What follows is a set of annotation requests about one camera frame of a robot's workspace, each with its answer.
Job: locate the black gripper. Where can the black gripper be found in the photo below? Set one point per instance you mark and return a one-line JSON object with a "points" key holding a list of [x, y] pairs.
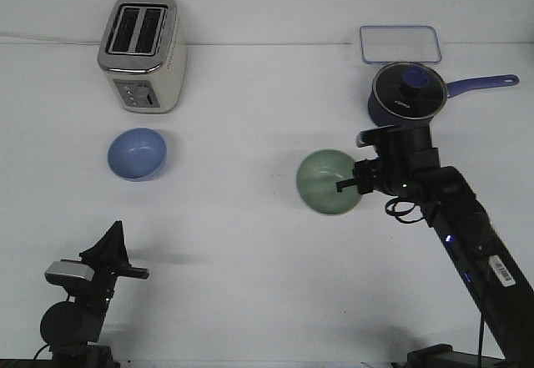
{"points": [[97, 294], [402, 153]]}

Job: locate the green bowl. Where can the green bowl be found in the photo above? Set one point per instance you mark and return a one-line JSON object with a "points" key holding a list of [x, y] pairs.
{"points": [[316, 180]]}

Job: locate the blue bowl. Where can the blue bowl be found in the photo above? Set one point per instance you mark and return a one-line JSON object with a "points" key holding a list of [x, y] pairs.
{"points": [[137, 154]]}

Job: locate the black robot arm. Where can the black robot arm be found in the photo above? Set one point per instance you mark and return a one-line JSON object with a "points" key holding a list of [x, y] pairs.
{"points": [[71, 328], [495, 282]]}

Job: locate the glass pot lid blue knob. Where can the glass pot lid blue knob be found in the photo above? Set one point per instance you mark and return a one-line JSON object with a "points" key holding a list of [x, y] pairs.
{"points": [[409, 90]]}

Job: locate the clear blue-rimmed container lid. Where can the clear blue-rimmed container lid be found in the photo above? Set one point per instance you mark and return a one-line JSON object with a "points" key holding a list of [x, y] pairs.
{"points": [[381, 44]]}

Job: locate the silver two-slot toaster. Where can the silver two-slot toaster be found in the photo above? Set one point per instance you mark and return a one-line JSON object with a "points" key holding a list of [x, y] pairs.
{"points": [[143, 54]]}

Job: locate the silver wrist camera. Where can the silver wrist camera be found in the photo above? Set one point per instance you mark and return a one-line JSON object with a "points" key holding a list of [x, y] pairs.
{"points": [[64, 271]]}

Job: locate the blue saucepan with handle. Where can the blue saucepan with handle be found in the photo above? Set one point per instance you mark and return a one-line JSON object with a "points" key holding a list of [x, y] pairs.
{"points": [[381, 118]]}

